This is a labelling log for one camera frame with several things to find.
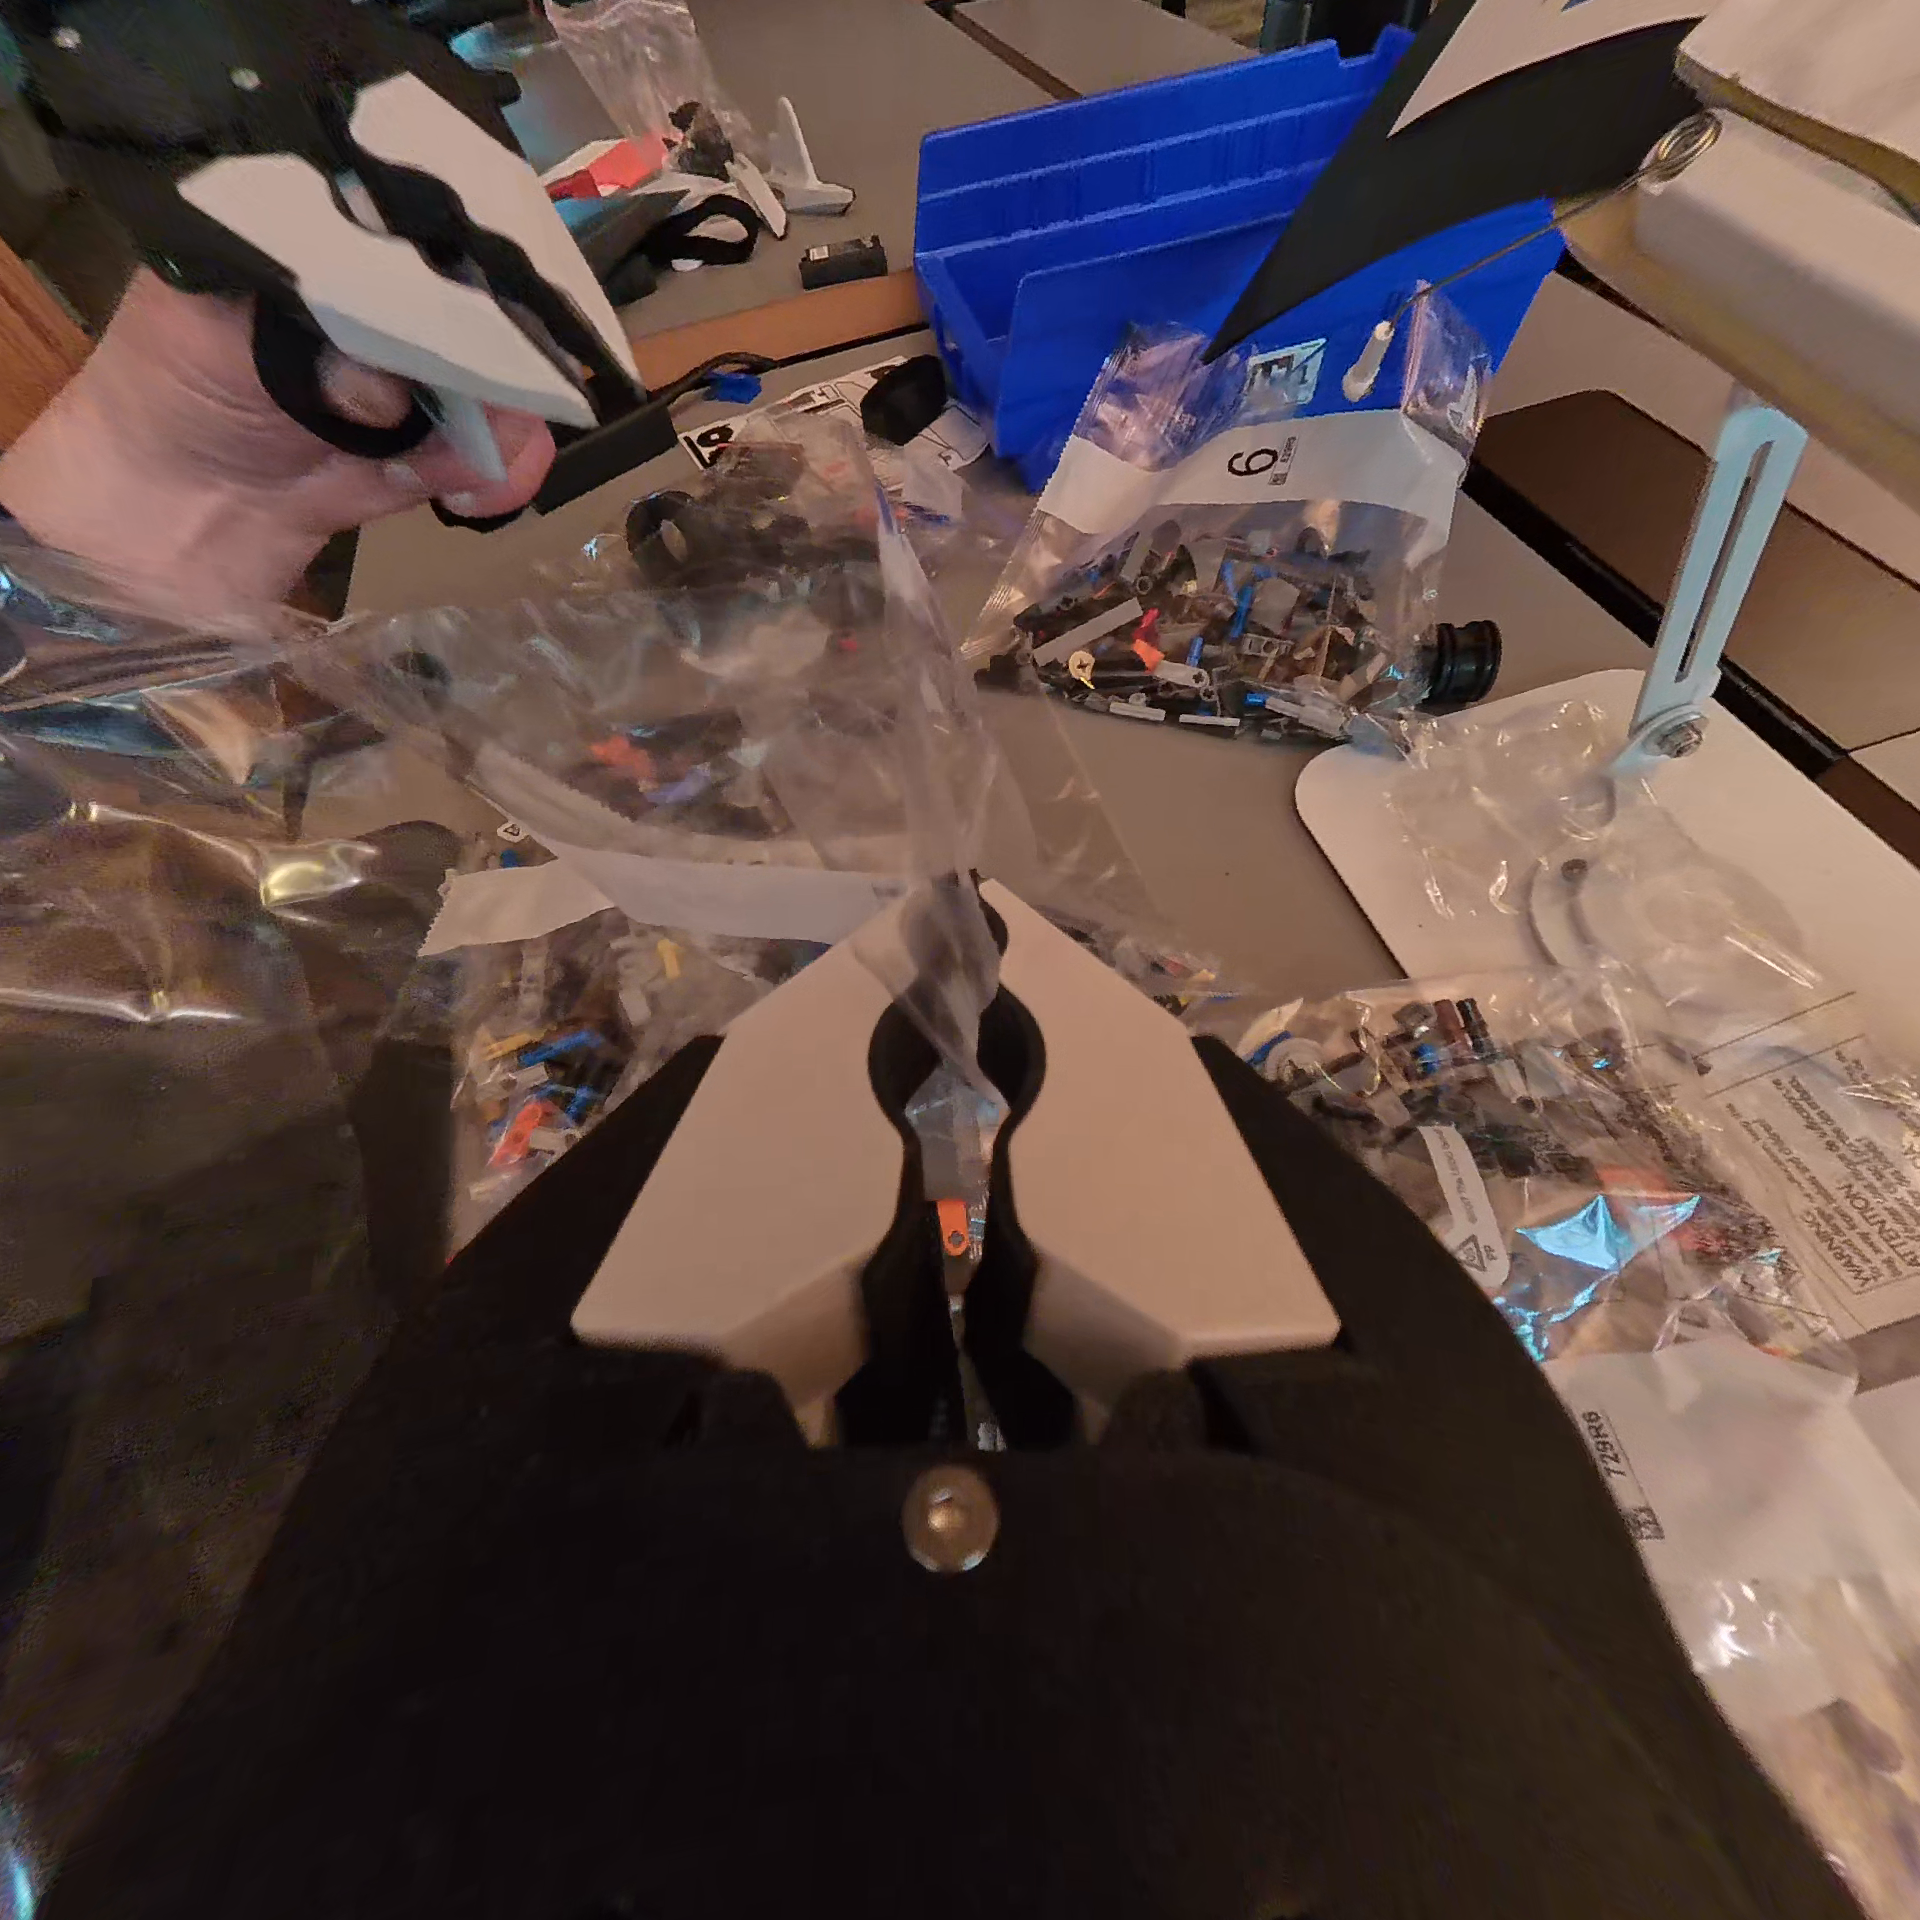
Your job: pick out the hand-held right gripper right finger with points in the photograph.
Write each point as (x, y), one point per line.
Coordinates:
(1170, 1200)

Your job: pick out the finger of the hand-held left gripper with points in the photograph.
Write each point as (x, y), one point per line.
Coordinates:
(480, 166)
(390, 315)

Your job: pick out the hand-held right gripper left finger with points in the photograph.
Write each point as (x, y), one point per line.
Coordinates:
(749, 1187)

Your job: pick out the large clear lego bag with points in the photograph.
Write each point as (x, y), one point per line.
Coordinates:
(721, 674)

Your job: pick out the lego sticker sheet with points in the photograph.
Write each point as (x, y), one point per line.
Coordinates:
(810, 413)

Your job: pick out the pile of lego part bags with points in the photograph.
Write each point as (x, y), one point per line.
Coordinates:
(1230, 601)

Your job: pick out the person's left hand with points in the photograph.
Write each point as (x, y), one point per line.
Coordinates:
(149, 449)

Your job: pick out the black red pouch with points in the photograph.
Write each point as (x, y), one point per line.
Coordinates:
(599, 166)

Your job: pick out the black power adapter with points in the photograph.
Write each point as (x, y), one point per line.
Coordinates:
(599, 449)

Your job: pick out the brown wooden desk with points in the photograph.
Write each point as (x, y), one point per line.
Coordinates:
(31, 345)

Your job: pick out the small black device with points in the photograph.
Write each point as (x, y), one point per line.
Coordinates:
(840, 263)

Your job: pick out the blue plastic storage bin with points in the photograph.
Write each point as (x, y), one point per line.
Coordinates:
(1078, 227)

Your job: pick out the black rubber tyre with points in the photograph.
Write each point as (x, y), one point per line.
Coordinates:
(1457, 660)

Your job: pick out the black perforated office chair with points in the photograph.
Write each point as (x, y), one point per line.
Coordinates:
(179, 1501)

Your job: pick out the wooden book stand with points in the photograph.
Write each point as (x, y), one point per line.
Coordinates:
(1756, 241)

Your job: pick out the white plastic bracket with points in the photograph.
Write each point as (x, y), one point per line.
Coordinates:
(796, 166)

